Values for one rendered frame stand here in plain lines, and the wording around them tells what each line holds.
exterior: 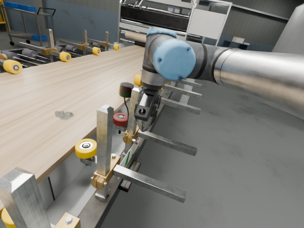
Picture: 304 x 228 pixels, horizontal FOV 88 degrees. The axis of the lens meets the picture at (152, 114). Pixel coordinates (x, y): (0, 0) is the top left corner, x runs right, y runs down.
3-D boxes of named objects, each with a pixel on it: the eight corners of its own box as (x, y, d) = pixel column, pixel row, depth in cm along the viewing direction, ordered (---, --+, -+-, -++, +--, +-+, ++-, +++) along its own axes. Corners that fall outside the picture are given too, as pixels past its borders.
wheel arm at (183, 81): (201, 87, 138) (202, 83, 137) (201, 88, 135) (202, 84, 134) (148, 73, 147) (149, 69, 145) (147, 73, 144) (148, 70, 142)
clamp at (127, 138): (140, 130, 88) (142, 123, 86) (130, 145, 77) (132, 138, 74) (131, 127, 89) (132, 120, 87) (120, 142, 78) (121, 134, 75)
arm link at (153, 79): (164, 76, 49) (136, 68, 50) (161, 90, 51) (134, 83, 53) (170, 70, 56) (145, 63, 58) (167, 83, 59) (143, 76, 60)
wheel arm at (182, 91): (200, 97, 117) (201, 93, 116) (200, 99, 114) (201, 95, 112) (138, 80, 126) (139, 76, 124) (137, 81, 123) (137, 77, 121)
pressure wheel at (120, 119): (129, 131, 90) (131, 114, 84) (122, 140, 83) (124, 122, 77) (116, 127, 91) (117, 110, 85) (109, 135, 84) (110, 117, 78)
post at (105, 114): (108, 199, 70) (114, 105, 45) (104, 206, 67) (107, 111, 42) (101, 196, 70) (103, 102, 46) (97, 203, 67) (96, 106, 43)
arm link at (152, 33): (151, 26, 41) (145, 24, 49) (144, 73, 48) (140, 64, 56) (183, 33, 44) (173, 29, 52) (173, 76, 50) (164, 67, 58)
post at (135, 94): (130, 163, 92) (142, 87, 68) (128, 167, 89) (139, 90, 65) (125, 160, 93) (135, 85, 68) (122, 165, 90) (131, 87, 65)
